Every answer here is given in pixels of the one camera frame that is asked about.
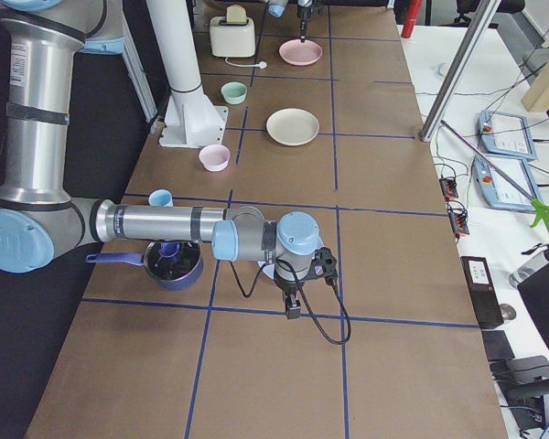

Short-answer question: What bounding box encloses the teach pendant tablet far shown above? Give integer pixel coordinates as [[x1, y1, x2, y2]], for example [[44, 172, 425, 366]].
[[477, 110, 537, 161]]

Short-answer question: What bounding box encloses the cream toaster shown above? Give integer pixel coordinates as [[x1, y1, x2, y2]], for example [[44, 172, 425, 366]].
[[210, 16, 256, 58]]

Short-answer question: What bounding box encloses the cream white plate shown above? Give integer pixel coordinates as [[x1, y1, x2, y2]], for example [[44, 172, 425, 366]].
[[266, 108, 319, 146]]

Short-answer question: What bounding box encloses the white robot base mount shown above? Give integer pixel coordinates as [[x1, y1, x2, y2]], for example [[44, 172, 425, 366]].
[[159, 88, 229, 149]]

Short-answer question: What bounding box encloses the pink plate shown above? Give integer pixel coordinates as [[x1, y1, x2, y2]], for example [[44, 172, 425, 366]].
[[278, 39, 323, 67]]

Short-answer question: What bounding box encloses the light blue cup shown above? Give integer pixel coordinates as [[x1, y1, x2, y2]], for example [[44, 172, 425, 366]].
[[148, 189, 173, 207]]

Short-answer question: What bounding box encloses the red cylinder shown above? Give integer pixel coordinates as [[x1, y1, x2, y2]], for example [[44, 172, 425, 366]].
[[401, 0, 424, 38]]

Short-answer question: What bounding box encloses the bread slice in toaster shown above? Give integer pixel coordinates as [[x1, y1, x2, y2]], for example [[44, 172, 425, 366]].
[[226, 5, 248, 26]]

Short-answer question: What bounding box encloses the aluminium frame post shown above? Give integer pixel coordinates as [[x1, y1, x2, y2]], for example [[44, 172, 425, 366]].
[[419, 0, 501, 142]]

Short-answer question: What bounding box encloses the blue plate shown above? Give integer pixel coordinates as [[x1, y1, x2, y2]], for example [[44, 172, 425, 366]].
[[256, 239, 324, 280]]

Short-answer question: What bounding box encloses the teach pendant tablet near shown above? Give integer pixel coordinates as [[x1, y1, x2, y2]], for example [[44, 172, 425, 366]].
[[473, 154, 541, 212]]

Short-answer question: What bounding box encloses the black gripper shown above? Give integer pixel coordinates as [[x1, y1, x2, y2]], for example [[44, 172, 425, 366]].
[[274, 273, 304, 320], [296, 0, 312, 43]]

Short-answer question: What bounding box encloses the white support column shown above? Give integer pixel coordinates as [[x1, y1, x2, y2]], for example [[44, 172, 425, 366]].
[[146, 0, 201, 93]]

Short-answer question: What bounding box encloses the teach pendant tablet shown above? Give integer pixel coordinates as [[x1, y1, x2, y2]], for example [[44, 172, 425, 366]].
[[477, 110, 537, 161], [473, 154, 541, 212]]

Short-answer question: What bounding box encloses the dark blue saucepan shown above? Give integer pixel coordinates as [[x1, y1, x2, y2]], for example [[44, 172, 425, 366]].
[[85, 241, 204, 291]]

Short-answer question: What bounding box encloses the pink bowl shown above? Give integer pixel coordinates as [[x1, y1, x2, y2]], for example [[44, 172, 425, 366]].
[[199, 145, 231, 172]]

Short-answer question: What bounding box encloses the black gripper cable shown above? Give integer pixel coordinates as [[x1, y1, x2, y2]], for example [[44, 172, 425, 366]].
[[231, 255, 352, 345]]

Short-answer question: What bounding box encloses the green handled reacher grabber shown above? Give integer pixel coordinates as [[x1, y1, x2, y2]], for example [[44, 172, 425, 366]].
[[439, 119, 549, 241]]

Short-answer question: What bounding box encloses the green bowl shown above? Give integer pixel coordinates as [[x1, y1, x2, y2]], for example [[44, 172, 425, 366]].
[[221, 81, 247, 105]]

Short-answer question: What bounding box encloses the black box with label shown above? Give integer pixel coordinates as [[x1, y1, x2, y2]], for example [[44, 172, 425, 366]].
[[460, 256, 503, 329]]

